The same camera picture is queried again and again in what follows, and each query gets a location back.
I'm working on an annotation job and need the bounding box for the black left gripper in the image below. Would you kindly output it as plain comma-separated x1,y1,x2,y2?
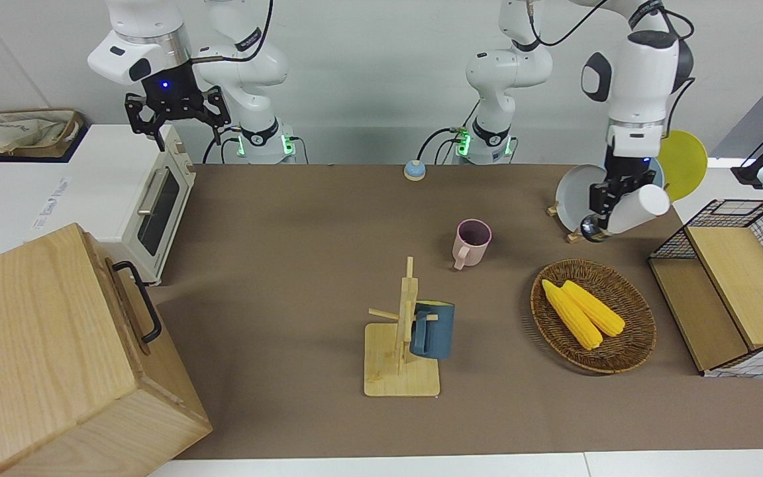
589,149,657,223

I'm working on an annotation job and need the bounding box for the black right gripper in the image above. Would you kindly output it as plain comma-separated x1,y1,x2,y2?
125,61,231,152

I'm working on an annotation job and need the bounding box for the white bottle with clear base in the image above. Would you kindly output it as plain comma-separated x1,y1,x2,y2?
580,184,672,243

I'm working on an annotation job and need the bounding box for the pink mug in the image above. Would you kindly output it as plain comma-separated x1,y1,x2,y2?
453,219,492,271

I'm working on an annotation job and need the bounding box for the light blue plate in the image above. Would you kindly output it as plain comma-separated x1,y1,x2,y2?
600,154,666,189

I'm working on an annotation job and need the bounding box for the grey plate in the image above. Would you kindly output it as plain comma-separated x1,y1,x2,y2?
555,164,611,237

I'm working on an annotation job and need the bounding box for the wooden plate rack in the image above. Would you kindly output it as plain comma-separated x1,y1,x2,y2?
547,201,675,244

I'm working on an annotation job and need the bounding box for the yellow plate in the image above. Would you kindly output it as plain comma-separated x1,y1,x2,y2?
658,131,708,201

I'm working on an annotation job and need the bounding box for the cream toaster oven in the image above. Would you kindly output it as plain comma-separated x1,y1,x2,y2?
29,125,197,286

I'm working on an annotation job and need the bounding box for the yellow corn cob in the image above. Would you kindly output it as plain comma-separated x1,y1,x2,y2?
542,280,603,350
562,280,626,337

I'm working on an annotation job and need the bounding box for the beige cloth bag tray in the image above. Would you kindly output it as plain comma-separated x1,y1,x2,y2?
0,108,84,160

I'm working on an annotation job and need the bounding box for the brown wicker basket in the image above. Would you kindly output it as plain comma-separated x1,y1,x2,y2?
531,260,657,375

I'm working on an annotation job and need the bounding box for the brown table mat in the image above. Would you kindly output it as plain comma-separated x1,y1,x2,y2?
146,164,763,460

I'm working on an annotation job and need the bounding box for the dark blue mug yellow inside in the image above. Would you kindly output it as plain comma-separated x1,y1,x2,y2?
409,301,455,360

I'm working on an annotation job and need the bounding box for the wooden cabinet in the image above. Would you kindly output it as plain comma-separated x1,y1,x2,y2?
0,223,213,477

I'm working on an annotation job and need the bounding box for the wooden mug tree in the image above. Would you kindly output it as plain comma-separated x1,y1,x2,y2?
364,257,440,398

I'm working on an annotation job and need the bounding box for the black right base cable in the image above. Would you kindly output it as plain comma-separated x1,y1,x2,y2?
203,126,309,164

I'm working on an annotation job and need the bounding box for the black base cable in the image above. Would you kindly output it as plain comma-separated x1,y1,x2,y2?
203,126,309,164
418,126,472,165

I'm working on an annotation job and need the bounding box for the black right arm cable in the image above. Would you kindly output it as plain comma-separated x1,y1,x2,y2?
191,0,274,65

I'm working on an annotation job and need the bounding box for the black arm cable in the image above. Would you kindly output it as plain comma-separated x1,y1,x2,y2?
191,0,274,65
526,0,695,128

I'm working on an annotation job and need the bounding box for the grid-pattern wire storage shelf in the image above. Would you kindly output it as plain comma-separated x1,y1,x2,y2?
648,199,763,378

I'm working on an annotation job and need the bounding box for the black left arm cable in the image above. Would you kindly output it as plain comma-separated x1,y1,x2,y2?
526,0,695,128

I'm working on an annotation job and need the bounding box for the black cabinet handle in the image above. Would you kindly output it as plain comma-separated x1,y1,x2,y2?
112,260,162,344

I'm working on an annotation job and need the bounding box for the black left base cable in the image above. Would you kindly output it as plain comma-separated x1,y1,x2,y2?
418,126,472,165

